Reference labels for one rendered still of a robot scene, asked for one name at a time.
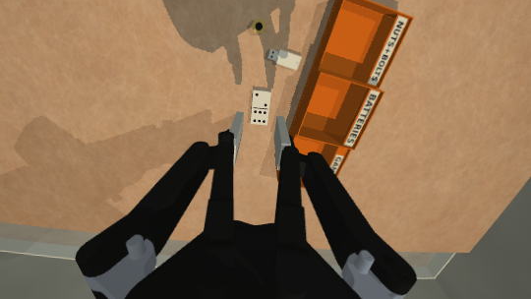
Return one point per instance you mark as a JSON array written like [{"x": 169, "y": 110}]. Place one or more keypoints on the grey usb stick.
[{"x": 285, "y": 58}]

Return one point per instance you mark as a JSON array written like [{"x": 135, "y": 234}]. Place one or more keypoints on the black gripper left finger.
[{"x": 119, "y": 257}]

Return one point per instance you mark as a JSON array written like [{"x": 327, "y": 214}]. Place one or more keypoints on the orange three-compartment bin rack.
[{"x": 355, "y": 33}]

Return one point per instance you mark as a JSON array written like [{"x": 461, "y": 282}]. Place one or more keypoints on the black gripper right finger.
[{"x": 369, "y": 265}]

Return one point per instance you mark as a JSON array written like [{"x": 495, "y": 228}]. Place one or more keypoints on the brass hex nut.
[{"x": 259, "y": 26}]

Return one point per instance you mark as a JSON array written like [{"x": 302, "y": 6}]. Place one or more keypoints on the white domino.
[{"x": 260, "y": 107}]

